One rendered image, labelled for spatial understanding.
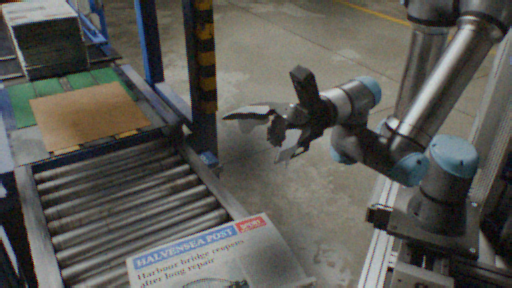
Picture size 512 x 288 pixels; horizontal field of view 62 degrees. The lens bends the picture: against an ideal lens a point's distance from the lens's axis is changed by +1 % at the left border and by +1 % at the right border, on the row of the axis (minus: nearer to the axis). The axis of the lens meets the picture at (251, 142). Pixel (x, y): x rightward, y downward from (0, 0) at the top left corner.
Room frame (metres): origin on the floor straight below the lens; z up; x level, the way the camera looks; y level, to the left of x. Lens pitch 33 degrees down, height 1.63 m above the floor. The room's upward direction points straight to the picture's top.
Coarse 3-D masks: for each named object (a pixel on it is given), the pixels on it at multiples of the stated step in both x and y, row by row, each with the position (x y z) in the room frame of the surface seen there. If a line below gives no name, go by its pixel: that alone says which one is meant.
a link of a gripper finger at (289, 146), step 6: (288, 132) 0.64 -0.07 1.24; (294, 132) 0.64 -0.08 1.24; (300, 132) 0.65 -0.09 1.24; (288, 138) 0.63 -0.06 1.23; (294, 138) 0.63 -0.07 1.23; (282, 144) 0.61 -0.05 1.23; (288, 144) 0.61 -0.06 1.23; (294, 144) 0.61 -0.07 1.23; (282, 150) 0.59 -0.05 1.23; (288, 150) 0.60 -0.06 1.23; (294, 150) 0.61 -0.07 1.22; (276, 156) 0.58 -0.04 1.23; (282, 156) 0.58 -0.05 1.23; (288, 156) 0.59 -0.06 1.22; (276, 162) 0.57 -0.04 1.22; (288, 162) 0.62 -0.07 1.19
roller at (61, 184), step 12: (144, 156) 1.20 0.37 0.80; (156, 156) 1.21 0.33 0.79; (168, 156) 1.23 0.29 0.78; (96, 168) 1.13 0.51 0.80; (108, 168) 1.14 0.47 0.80; (120, 168) 1.15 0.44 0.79; (132, 168) 1.16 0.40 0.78; (60, 180) 1.07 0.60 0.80; (72, 180) 1.07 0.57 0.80; (84, 180) 1.08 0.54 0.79; (48, 192) 1.03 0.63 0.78
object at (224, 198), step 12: (168, 132) 1.36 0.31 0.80; (180, 144) 1.28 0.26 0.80; (192, 156) 1.20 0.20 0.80; (192, 168) 1.13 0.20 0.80; (204, 168) 1.13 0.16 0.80; (204, 180) 1.07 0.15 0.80; (216, 180) 1.07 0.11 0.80; (216, 192) 1.01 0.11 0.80; (228, 192) 1.01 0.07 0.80; (228, 204) 0.95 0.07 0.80; (240, 204) 0.95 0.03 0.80; (228, 216) 0.91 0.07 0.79; (240, 216) 0.90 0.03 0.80
